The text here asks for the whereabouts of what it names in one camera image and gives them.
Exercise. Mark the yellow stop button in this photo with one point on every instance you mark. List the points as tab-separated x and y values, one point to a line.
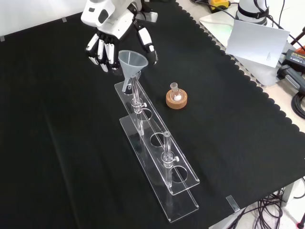
220	3

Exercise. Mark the clear acrylic funnel stand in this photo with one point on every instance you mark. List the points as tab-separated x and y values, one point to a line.
157	152

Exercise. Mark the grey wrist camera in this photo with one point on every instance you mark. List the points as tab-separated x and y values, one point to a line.
150	16

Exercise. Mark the grey tape strip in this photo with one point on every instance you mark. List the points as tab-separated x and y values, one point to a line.
64	19
2	38
232	203

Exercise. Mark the glass round-bottom flask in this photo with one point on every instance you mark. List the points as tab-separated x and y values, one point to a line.
175	94

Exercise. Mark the black plug block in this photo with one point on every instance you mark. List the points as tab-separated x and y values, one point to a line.
289	75

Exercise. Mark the white paper card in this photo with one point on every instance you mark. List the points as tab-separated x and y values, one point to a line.
257	43

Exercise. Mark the black cloth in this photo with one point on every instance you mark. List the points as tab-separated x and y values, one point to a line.
71	119

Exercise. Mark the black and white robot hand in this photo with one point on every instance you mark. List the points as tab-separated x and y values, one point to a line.
114	21

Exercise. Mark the translucent plastic funnel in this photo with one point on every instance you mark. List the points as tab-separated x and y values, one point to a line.
132	60

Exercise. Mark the pale board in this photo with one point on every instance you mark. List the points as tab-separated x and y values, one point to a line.
214	22

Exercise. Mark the black power adapter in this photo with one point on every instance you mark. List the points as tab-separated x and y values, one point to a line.
295	58

